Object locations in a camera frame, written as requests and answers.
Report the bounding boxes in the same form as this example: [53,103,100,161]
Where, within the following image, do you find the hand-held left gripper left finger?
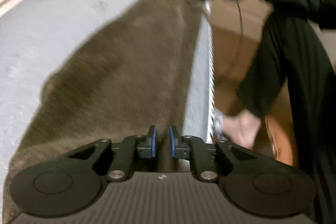
[67,126,157,182]

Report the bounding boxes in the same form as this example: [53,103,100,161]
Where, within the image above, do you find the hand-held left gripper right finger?
[169,126,259,182]

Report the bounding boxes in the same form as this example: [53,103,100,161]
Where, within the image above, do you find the olive corduroy pants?
[3,0,208,216]

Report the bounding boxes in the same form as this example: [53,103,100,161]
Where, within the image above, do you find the person's bare foot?
[222,109,263,149]

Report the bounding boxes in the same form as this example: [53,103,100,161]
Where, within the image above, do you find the person's leg in black trousers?
[236,13,332,119]
[287,74,336,224]

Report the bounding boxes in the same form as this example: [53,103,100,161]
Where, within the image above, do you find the grey quilted mattress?
[0,0,226,224]

